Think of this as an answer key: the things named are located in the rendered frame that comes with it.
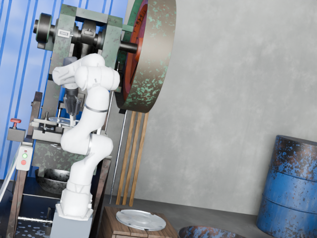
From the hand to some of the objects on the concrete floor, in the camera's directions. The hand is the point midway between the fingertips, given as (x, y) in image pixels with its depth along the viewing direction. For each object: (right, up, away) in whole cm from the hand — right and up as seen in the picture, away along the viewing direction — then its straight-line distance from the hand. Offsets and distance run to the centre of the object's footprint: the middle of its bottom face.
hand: (72, 120), depth 270 cm
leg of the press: (-51, -70, +40) cm, 95 cm away
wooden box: (+34, -92, -9) cm, 98 cm away
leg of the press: (0, -80, +53) cm, 96 cm away
